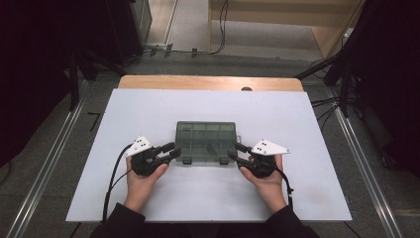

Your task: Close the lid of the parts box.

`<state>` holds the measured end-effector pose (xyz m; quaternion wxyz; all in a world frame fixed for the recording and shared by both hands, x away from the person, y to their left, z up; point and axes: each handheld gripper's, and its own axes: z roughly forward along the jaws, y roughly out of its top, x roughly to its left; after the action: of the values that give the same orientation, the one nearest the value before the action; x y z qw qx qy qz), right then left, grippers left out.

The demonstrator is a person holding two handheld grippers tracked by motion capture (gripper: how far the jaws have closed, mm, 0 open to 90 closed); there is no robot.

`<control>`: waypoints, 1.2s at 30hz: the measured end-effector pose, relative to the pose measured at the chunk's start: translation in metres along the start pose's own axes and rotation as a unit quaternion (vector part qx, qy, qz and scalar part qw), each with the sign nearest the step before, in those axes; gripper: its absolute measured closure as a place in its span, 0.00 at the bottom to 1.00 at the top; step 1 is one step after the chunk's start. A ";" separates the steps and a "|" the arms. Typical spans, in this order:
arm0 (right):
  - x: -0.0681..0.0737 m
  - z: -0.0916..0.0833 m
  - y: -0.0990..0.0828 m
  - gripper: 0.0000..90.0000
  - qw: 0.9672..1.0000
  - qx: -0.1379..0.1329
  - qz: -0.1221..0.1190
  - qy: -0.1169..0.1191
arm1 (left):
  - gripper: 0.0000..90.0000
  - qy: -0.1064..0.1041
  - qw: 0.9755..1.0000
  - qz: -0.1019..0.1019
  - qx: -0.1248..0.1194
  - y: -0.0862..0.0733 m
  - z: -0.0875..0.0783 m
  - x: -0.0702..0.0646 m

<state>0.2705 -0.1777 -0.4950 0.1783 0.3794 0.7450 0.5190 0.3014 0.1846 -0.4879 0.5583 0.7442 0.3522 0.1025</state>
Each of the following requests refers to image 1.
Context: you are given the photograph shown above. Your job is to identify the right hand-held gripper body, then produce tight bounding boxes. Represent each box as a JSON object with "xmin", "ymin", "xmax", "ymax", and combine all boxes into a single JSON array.
[{"xmin": 241, "ymin": 139, "xmax": 291, "ymax": 179}]

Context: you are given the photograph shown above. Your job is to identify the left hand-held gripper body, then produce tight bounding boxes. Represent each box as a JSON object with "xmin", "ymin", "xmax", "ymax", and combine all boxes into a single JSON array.
[{"xmin": 124, "ymin": 135, "xmax": 167, "ymax": 178}]

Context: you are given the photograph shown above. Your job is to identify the grey translucent compartment box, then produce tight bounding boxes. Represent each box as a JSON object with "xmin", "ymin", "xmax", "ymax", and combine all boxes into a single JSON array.
[{"xmin": 174, "ymin": 120, "xmax": 243, "ymax": 166}]

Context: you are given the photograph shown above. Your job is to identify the person's right hand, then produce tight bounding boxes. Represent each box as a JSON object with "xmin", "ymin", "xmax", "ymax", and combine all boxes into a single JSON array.
[{"xmin": 239, "ymin": 154, "xmax": 287, "ymax": 215}]

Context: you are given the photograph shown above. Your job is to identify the person's left hand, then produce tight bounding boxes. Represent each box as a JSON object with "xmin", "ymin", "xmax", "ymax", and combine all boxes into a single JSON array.
[{"xmin": 123, "ymin": 155, "xmax": 170, "ymax": 214}]

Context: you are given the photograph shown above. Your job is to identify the white board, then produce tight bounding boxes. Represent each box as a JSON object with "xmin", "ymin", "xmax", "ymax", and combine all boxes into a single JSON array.
[{"xmin": 64, "ymin": 88, "xmax": 353, "ymax": 223}]

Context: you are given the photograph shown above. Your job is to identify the wooden table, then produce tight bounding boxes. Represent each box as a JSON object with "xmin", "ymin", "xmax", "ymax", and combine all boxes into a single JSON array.
[{"xmin": 117, "ymin": 74, "xmax": 305, "ymax": 93}]

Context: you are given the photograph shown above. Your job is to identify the person's dark clothing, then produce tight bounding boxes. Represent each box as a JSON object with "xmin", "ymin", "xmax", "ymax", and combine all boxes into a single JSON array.
[{"xmin": 142, "ymin": 221, "xmax": 270, "ymax": 238}]

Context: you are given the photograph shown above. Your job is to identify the black metal stand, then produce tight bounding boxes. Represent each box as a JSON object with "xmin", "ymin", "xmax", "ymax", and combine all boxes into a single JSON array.
[
  {"xmin": 295, "ymin": 54, "xmax": 353, "ymax": 118},
  {"xmin": 67, "ymin": 49, "xmax": 127, "ymax": 112}
]

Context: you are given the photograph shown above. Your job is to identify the dark cabinet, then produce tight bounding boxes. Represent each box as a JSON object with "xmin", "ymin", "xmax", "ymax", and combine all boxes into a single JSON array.
[{"xmin": 105, "ymin": 0, "xmax": 154, "ymax": 65}]

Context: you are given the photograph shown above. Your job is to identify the black curtain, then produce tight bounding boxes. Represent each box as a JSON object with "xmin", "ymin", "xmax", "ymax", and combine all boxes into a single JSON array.
[
  {"xmin": 0, "ymin": 0, "xmax": 110, "ymax": 167},
  {"xmin": 343, "ymin": 0, "xmax": 420, "ymax": 179}
]

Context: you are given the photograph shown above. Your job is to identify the light wooden shelf unit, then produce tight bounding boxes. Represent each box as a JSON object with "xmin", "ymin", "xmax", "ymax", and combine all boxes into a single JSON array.
[{"xmin": 207, "ymin": 0, "xmax": 366, "ymax": 60}]

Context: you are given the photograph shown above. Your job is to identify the left hand-held gripper cable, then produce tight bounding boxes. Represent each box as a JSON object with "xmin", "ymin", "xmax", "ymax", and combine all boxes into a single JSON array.
[{"xmin": 102, "ymin": 143, "xmax": 135, "ymax": 223}]

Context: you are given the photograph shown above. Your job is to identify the hand-held gripper cable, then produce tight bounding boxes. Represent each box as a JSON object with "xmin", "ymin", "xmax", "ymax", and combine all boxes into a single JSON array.
[
  {"xmin": 102, "ymin": 143, "xmax": 135, "ymax": 223},
  {"xmin": 275, "ymin": 167, "xmax": 295, "ymax": 212}
]

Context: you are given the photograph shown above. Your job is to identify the right hand-held gripper cable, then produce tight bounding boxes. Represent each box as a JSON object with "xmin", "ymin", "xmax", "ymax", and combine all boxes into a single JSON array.
[{"xmin": 275, "ymin": 167, "xmax": 295, "ymax": 212}]

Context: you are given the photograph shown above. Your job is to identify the bundle of black cables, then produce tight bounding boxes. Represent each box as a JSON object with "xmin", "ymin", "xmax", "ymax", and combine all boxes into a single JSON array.
[{"xmin": 310, "ymin": 95, "xmax": 343, "ymax": 132}]

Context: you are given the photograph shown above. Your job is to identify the aluminium floor rail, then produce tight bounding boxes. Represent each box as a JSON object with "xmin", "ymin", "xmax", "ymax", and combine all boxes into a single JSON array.
[
  {"xmin": 6, "ymin": 80, "xmax": 88, "ymax": 238},
  {"xmin": 325, "ymin": 87, "xmax": 404, "ymax": 238}
]

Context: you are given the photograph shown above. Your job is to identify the black floor cable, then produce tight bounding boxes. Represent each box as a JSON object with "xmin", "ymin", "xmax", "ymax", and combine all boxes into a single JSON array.
[{"xmin": 145, "ymin": 0, "xmax": 230, "ymax": 58}]

